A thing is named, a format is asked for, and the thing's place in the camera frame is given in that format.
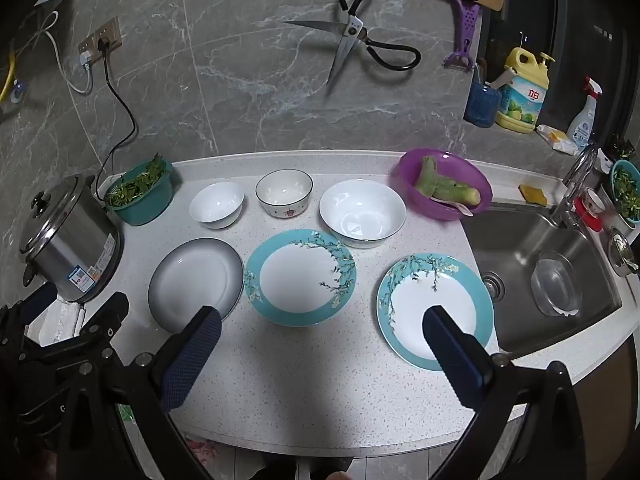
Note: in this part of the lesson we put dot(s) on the small patterned cup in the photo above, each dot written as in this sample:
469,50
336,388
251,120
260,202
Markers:
595,202

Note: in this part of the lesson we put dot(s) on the dark-rimmed patterned bowl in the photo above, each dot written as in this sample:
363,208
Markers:
284,192

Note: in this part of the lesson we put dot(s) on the wall power outlet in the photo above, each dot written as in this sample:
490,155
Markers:
112,35

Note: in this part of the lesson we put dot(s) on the teal floral plate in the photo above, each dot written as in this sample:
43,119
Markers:
410,310
300,280

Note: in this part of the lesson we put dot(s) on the grey plate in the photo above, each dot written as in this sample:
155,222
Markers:
195,275

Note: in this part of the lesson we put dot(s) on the small white bowl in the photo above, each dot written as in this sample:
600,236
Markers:
217,202

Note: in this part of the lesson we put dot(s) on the white and yellow packet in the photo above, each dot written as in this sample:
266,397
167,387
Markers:
557,140

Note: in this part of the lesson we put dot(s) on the stainless steel sink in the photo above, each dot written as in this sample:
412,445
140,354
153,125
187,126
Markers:
510,240

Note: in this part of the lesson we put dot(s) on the steel faucet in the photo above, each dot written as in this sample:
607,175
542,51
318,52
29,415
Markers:
575,180

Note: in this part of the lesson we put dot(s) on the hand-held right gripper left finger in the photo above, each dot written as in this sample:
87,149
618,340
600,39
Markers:
192,360

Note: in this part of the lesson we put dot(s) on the yellow dish soap bottle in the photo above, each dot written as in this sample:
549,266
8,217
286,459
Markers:
522,100

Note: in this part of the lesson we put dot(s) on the steel strainer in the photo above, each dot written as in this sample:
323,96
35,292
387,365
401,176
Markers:
620,252

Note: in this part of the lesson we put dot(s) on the green vegetable stem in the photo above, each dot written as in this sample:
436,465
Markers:
440,187

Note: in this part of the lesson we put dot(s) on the white spray bottle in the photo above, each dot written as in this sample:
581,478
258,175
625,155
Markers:
582,125

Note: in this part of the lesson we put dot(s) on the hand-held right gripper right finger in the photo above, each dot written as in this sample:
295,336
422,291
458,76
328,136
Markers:
452,360

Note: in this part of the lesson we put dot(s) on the leafy greens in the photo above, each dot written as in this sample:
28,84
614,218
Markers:
629,195
132,185

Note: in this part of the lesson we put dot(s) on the purple plastic bowl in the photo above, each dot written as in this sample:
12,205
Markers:
412,172

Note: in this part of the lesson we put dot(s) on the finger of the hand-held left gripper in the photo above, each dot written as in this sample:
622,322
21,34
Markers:
107,312
37,298

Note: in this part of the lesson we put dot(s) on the purple peeler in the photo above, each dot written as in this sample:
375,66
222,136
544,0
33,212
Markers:
467,25

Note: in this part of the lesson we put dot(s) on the white towel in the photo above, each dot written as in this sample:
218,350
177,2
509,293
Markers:
62,322

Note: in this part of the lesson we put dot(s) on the stainless steel cooker pot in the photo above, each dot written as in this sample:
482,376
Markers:
75,245

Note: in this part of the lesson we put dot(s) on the yellow sponge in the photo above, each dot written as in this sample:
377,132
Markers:
532,194

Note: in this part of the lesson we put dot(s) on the red mat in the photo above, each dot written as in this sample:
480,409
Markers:
580,212

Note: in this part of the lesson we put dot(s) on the large white bowl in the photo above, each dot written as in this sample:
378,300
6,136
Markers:
362,210

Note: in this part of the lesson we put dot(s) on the white spoon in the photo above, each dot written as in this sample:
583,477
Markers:
457,206

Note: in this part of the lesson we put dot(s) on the teal vegetable basket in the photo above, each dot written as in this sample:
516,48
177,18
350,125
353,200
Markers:
145,210
618,172

